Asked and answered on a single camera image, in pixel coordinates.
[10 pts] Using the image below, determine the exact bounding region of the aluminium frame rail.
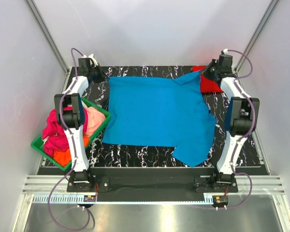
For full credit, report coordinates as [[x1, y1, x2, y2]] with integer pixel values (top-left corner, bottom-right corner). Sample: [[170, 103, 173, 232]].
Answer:
[[22, 175, 63, 194]]

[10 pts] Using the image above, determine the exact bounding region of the blue t shirt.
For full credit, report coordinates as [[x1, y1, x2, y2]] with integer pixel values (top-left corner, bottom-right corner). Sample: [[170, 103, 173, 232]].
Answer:
[[103, 72, 216, 167]]

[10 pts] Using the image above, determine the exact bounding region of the red folded t shirt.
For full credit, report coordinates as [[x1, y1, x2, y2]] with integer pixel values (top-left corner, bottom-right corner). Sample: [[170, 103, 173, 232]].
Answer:
[[192, 66, 223, 94]]

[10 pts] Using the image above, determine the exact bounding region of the light pink t shirt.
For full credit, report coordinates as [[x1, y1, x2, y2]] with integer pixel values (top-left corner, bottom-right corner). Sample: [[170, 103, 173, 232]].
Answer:
[[85, 107, 106, 137]]

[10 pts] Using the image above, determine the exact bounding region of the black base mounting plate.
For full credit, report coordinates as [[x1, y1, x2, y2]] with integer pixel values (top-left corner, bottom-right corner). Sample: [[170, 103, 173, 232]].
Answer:
[[67, 173, 238, 194]]

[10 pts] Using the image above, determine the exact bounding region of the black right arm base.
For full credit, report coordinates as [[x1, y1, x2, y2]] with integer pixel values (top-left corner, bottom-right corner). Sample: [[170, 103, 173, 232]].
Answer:
[[192, 170, 238, 194]]

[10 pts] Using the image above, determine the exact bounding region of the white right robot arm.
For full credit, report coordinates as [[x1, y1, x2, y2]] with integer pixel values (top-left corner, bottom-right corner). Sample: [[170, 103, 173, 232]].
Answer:
[[201, 49, 260, 192]]

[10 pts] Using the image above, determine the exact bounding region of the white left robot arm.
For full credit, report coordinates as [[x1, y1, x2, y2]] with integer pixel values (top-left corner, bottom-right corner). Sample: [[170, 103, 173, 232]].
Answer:
[[54, 54, 107, 173]]

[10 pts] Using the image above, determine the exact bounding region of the green plastic basket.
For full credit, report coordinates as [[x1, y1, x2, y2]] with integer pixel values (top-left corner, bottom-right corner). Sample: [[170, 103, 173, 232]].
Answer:
[[31, 98, 111, 171]]

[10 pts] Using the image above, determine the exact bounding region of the white slotted cable duct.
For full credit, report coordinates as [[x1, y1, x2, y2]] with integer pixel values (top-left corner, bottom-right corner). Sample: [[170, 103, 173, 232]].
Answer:
[[32, 193, 229, 205]]

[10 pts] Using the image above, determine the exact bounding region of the magenta t shirt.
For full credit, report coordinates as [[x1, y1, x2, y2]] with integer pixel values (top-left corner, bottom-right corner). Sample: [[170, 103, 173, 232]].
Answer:
[[41, 107, 89, 157]]

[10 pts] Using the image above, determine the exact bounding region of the orange t shirt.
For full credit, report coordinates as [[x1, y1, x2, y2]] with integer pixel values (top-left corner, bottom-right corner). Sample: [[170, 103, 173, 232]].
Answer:
[[53, 136, 90, 167]]

